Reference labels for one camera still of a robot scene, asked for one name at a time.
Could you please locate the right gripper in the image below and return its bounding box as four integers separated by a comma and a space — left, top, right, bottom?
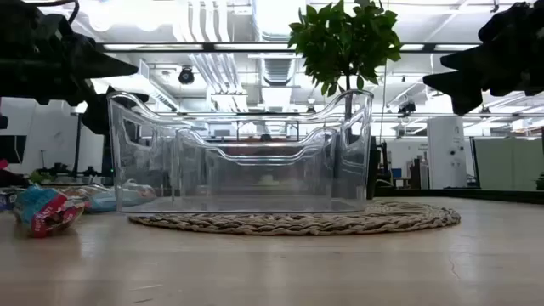
422, 1, 544, 116

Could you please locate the black monitor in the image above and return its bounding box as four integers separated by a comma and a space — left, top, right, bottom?
0, 134, 27, 165

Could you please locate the white cabinet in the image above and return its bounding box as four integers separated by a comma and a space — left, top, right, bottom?
426, 116, 468, 190

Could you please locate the oatmeal raisin granola bar blue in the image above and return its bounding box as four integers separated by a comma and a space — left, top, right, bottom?
0, 189, 20, 213

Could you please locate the black stand pole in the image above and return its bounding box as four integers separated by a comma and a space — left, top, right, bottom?
74, 112, 82, 176

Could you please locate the round woven placemat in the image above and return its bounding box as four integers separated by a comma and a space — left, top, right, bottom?
127, 199, 462, 237

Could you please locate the green leafy plant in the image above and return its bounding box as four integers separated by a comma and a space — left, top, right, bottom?
287, 0, 404, 122

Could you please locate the granola bar light blue wrapper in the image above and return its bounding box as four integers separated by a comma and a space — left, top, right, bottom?
84, 181, 158, 213

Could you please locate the chocolate chip granola bar red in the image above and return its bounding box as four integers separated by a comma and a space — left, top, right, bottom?
13, 184, 87, 239

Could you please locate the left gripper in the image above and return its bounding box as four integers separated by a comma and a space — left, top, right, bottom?
0, 0, 150, 137

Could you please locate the clear plastic bin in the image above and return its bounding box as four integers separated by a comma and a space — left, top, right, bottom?
106, 88, 376, 215
173, 126, 340, 201

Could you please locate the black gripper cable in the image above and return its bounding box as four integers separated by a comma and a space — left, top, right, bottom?
25, 0, 82, 25

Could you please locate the pale green partition panel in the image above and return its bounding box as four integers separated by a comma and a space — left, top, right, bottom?
469, 136, 544, 192

